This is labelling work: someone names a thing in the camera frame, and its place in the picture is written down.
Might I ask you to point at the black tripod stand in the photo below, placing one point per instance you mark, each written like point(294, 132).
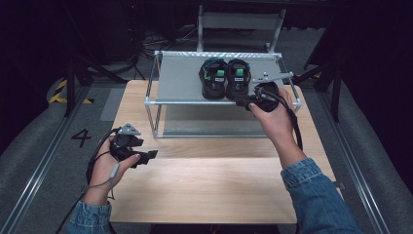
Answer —
point(328, 78)
point(76, 74)

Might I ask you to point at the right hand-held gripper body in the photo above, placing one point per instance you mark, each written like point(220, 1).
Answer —
point(266, 94)

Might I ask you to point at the person's right hand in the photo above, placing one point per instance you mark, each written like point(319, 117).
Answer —
point(276, 123)

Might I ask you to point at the grey two-tier shoe rack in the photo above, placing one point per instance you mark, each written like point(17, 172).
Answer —
point(181, 81)

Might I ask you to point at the grey metal frame stand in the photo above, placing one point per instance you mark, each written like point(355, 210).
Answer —
point(240, 22)

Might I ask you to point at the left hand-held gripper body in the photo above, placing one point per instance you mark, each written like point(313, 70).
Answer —
point(125, 146)

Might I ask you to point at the metal floor rail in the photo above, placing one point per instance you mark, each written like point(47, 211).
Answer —
point(39, 169)
point(363, 182)

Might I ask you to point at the person's left hand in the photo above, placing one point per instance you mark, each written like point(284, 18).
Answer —
point(102, 175)

